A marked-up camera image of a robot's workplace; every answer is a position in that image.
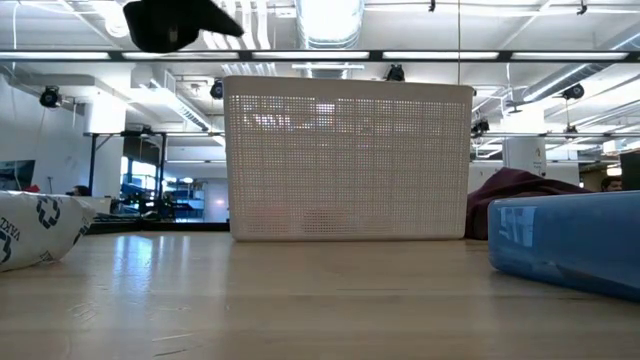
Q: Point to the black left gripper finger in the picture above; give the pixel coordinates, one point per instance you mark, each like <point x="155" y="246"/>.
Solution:
<point x="220" y="22"/>

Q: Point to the white perforated plastic basket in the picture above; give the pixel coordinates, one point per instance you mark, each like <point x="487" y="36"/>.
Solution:
<point x="300" y="150"/>

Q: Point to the person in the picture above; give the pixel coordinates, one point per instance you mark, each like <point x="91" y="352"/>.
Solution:
<point x="80" y="190"/>
<point x="611" y="184"/>

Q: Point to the black background table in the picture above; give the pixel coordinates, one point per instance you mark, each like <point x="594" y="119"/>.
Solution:
<point x="160" y="226"/>

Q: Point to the white printed packet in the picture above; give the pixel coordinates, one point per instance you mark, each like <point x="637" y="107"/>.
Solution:
<point x="30" y="230"/>

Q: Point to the white pillar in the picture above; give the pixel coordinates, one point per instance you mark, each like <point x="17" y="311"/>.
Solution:
<point x="525" y="155"/>

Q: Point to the maroon cloth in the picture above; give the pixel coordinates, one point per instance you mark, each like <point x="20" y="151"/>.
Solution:
<point x="510" y="187"/>

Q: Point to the blue box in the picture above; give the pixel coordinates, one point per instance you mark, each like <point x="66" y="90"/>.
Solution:
<point x="565" y="250"/>

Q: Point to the dark monitor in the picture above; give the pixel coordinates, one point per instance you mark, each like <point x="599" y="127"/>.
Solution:
<point x="631" y="171"/>

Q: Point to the black ceiling camera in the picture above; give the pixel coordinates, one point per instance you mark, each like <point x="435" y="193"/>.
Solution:
<point x="395" y="73"/>
<point x="573" y="91"/>
<point x="50" y="96"/>
<point x="480" y="126"/>
<point x="216" y="90"/>

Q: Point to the silver ceiling duct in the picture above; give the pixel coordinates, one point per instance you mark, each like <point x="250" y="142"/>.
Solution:
<point x="330" y="22"/>

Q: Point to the black metal frame stand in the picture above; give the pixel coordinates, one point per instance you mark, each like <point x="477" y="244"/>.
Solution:
<point x="162" y="170"/>

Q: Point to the black overhead frame bar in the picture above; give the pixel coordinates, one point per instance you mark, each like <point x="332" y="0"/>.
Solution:
<point x="375" y="55"/>

